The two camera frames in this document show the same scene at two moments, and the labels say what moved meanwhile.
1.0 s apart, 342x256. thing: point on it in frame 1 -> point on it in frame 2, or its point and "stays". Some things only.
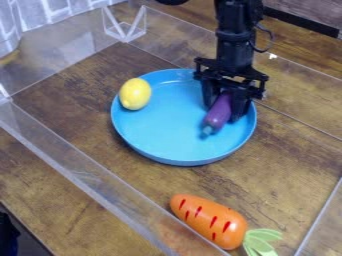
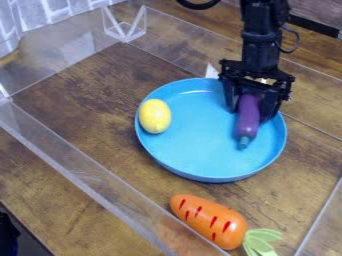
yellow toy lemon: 136,94 -> 156,115
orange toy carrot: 221,226 stays
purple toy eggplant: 218,115 -> 248,118
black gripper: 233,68 -> 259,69
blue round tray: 164,131 -> 198,147
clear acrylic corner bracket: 122,31 stays
